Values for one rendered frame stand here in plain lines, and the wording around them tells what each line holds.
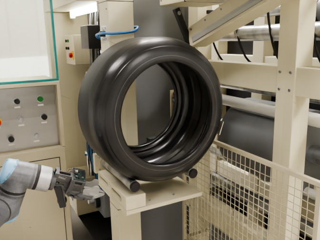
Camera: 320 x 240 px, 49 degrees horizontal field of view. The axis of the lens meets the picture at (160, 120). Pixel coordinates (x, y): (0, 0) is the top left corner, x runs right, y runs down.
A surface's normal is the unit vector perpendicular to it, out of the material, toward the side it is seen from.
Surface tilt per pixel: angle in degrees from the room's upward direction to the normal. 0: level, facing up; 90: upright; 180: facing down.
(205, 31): 90
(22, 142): 90
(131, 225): 90
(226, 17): 90
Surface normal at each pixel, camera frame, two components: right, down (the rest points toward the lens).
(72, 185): 0.20, 0.55
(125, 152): 0.32, 0.30
